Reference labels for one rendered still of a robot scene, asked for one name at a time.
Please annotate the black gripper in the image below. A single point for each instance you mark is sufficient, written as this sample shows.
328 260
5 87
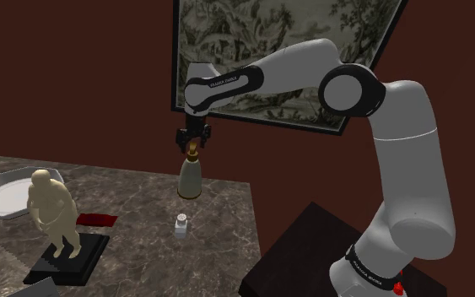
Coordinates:
194 131

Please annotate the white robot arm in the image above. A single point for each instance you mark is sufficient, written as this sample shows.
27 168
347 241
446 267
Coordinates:
410 164

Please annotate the beige bottle with gold pump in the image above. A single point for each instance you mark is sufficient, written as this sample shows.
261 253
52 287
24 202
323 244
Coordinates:
190 179

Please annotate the small white salt shaker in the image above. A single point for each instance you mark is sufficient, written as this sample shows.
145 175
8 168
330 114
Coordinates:
180 228

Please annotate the flat red cloth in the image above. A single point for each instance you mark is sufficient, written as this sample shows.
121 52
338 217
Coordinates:
97 219

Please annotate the beige figure on black base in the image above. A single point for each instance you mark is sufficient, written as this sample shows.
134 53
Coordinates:
54 205

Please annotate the dark robot stand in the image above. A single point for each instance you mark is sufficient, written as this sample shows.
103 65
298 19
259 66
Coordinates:
303 255

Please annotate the grey octagonal plate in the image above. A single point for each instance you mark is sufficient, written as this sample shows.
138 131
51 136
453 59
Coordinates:
2 197

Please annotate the grey flat slab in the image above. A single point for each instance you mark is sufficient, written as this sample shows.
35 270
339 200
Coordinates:
35 290

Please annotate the framed landscape wall picture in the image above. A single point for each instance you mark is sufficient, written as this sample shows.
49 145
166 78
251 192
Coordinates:
229 29

